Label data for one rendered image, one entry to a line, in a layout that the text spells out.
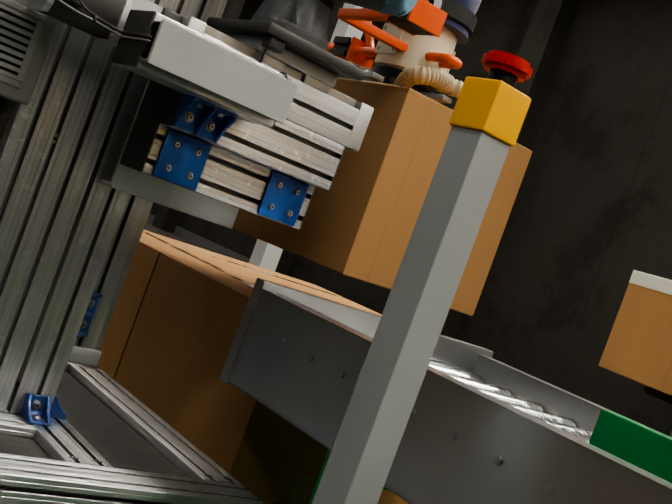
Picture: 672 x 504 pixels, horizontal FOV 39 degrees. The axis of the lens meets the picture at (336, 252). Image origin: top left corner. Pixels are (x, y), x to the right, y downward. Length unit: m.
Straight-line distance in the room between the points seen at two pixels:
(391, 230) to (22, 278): 0.73
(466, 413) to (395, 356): 0.19
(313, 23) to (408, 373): 0.73
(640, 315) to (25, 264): 2.59
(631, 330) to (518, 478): 2.52
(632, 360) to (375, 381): 2.57
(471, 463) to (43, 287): 0.85
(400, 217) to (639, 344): 1.94
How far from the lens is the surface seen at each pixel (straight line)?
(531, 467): 1.31
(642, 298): 3.81
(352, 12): 2.08
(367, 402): 1.27
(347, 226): 1.94
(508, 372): 2.19
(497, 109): 1.26
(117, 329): 2.57
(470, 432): 1.38
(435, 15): 1.90
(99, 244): 1.81
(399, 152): 1.94
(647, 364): 3.72
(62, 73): 1.73
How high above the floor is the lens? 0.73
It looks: 1 degrees down
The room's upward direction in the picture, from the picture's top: 20 degrees clockwise
